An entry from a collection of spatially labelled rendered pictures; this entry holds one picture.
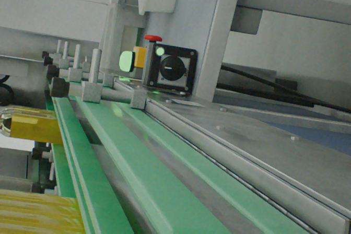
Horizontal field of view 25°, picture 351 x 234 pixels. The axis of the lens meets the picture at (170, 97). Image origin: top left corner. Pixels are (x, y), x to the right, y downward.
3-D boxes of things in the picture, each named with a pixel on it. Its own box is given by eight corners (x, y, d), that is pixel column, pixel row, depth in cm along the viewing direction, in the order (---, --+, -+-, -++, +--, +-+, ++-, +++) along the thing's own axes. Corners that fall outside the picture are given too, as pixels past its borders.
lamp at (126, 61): (130, 71, 175) (117, 69, 174) (133, 51, 174) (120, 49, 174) (132, 72, 170) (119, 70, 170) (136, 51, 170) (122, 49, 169)
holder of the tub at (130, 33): (125, 101, 236) (100, 97, 235) (140, 10, 235) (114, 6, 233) (132, 106, 219) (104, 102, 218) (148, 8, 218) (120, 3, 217)
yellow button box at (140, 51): (161, 82, 177) (129, 77, 176) (166, 48, 177) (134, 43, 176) (166, 83, 170) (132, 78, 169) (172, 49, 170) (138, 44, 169)
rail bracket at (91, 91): (143, 108, 112) (49, 95, 109) (152, 57, 111) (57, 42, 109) (148, 112, 108) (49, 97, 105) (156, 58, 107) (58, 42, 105)
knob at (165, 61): (182, 82, 142) (185, 83, 139) (157, 78, 141) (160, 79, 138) (186, 57, 142) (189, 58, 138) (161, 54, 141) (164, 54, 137)
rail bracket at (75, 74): (113, 87, 157) (45, 77, 155) (118, 50, 157) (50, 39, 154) (115, 89, 153) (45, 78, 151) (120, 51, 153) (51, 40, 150)
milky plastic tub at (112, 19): (127, 83, 236) (97, 79, 235) (138, 9, 235) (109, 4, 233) (133, 88, 219) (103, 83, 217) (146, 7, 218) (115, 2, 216)
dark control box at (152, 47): (184, 90, 150) (140, 83, 149) (190, 49, 150) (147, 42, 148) (192, 93, 142) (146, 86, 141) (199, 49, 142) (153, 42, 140)
